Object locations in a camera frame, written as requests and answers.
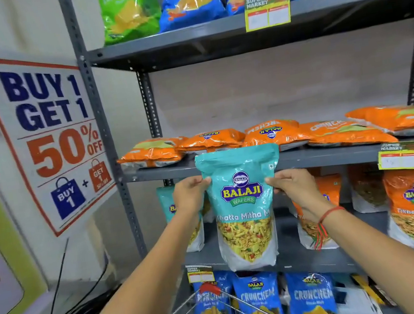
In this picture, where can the white promotional offer poster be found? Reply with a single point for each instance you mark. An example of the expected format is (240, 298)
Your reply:
(53, 148)

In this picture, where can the yellow shelf price label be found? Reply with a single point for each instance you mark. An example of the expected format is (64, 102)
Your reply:
(200, 274)
(401, 157)
(267, 12)

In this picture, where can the large teal snack mix packet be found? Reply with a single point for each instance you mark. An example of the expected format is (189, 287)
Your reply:
(244, 211)

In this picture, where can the person's right hand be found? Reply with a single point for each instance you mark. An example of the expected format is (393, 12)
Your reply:
(302, 190)

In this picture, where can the person's left forearm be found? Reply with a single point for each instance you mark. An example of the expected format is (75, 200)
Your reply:
(146, 290)

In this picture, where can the white packet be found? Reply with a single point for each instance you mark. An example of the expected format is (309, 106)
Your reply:
(357, 305)

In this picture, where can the grey metal shelf rack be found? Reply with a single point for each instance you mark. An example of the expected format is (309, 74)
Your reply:
(189, 44)

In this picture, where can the flat orange chips packet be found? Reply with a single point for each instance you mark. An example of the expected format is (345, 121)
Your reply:
(400, 116)
(271, 133)
(151, 154)
(344, 133)
(210, 140)

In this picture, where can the green chips packet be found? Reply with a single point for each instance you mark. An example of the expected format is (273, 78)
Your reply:
(127, 10)

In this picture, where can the person's left hand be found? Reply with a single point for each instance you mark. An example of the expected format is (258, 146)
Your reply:
(188, 197)

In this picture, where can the person's right thumb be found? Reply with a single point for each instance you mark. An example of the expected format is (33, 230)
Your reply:
(278, 184)

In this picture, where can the small teal snack mix packet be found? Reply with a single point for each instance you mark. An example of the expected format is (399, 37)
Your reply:
(167, 204)

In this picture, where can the person's right forearm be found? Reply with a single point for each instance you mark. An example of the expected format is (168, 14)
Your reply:
(388, 263)

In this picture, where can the person's left thumb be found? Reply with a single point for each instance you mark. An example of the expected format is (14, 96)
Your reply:
(200, 185)

